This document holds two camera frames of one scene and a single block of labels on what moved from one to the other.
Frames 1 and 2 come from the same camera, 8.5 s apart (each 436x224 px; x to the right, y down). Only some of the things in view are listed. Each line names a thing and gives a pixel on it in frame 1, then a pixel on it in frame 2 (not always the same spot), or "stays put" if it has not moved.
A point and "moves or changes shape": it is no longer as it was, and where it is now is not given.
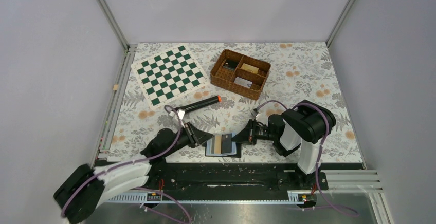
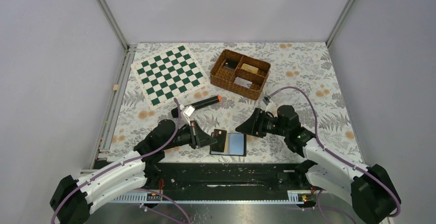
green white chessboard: x=168 y=76 stays put
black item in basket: x=231 y=64 stays put
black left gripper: x=195 y=136 stays put
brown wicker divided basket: x=239 y=73 stays put
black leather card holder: x=221 y=145 moves or changes shape
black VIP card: x=226 y=143 → x=220 y=135
